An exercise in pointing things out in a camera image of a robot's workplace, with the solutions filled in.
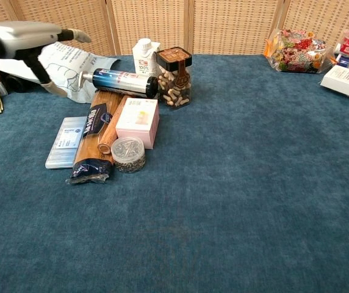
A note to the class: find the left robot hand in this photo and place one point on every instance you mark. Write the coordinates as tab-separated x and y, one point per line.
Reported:
25	33

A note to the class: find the silver metal can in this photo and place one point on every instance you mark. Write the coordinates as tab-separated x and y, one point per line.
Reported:
122	82

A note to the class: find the white printed plastic bag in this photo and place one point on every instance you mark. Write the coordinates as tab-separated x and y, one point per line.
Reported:
67	70

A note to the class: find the clear bluish plastic box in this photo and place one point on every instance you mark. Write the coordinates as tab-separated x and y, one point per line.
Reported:
66	140

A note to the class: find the spaghetti package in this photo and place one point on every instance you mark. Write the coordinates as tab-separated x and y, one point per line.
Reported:
93	131

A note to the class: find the wooden cylinder tube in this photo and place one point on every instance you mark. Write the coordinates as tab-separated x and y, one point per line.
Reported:
110	131

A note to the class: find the pink cardboard box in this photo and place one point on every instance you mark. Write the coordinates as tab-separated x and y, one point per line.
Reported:
138	119

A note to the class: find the clear jar brown lid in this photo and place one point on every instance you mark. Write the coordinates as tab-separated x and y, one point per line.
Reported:
174	82

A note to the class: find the wicker folding screen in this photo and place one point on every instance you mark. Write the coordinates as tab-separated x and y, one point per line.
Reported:
223	27

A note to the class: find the blue tablecloth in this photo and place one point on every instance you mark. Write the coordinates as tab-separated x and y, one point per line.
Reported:
223	183

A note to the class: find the colourful candy bag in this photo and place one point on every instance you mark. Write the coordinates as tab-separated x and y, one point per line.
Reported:
299	52

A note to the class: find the white printed box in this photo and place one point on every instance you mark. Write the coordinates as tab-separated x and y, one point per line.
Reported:
345	81

